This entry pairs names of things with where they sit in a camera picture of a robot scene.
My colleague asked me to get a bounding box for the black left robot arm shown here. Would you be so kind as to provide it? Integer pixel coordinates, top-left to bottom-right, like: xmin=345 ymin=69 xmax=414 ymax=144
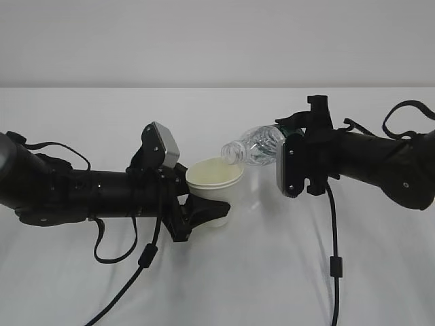
xmin=1 ymin=125 xmax=230 ymax=242

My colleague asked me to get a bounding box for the clear green-label water bottle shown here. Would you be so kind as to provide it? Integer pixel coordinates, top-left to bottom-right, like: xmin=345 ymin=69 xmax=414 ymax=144
xmin=220 ymin=124 xmax=304 ymax=166

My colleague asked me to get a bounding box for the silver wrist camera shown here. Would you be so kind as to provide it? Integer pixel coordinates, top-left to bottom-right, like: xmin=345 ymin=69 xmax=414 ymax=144
xmin=141 ymin=122 xmax=180 ymax=168
xmin=276 ymin=132 xmax=305 ymax=198

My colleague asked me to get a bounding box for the black right camera cable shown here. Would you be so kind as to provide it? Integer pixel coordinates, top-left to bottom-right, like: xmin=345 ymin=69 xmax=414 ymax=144
xmin=324 ymin=183 xmax=344 ymax=326

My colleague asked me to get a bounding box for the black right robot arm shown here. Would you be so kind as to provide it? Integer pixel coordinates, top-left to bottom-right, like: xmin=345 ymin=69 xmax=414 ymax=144
xmin=275 ymin=95 xmax=434 ymax=211

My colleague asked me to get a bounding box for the white paper cup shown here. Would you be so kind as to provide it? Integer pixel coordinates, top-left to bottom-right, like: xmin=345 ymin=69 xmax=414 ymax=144
xmin=186 ymin=158 xmax=244 ymax=228

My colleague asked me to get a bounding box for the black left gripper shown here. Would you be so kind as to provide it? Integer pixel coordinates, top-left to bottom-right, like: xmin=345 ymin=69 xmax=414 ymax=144
xmin=126 ymin=149 xmax=230 ymax=242

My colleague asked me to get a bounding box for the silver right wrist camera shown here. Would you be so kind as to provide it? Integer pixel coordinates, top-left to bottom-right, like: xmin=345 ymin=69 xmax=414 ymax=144
xmin=276 ymin=132 xmax=305 ymax=198

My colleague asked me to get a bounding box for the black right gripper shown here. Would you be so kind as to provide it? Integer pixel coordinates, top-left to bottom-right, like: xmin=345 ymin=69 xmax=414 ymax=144
xmin=275 ymin=95 xmax=338 ymax=196

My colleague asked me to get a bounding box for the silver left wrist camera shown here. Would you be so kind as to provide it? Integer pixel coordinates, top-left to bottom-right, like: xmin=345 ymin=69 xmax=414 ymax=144
xmin=141 ymin=122 xmax=180 ymax=168

